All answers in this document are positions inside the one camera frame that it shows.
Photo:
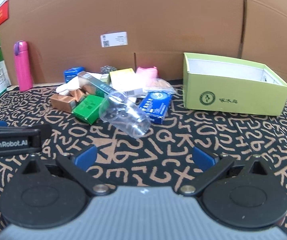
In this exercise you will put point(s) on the large cardboard wall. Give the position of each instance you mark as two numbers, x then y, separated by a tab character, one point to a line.
158	17

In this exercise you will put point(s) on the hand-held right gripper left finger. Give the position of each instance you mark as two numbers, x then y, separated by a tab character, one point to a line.
86	155

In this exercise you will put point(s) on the yellow box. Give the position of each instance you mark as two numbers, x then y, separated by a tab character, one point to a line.
122	78

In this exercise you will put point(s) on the copper coloured box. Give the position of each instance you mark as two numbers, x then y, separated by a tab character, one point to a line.
79	92
62	102

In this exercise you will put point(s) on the light green shoe box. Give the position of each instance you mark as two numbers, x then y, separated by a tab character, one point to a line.
233	92

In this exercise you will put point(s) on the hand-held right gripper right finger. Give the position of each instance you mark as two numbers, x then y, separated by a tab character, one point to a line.
203	157

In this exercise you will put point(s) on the small blue box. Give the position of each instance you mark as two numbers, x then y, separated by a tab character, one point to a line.
73	74

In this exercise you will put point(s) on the white shipping label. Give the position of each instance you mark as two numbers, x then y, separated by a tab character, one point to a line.
114	39

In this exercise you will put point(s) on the pink cloth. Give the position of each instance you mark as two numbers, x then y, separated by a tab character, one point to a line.
146	73

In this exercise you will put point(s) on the small patterned packet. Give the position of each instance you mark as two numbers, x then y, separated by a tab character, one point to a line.
96	85

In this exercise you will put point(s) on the black patterned mat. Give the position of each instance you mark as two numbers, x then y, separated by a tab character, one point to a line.
158	140

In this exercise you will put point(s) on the steel wool scrubber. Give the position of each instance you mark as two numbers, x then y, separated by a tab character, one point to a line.
108	69

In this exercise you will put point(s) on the flat blue box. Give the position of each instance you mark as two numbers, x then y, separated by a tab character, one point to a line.
156	106

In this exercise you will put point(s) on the clear plastic tube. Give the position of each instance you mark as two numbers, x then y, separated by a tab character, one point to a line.
123	115

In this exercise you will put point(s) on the bag of cotton swabs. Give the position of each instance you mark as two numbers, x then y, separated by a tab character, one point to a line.
158	85

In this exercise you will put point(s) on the pink bottle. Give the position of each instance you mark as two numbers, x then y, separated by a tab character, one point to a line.
23	67

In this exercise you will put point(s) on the small green box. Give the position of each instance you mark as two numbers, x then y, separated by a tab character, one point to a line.
87	108

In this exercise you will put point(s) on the large plain cardboard box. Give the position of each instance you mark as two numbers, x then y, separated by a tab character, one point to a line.
273	30

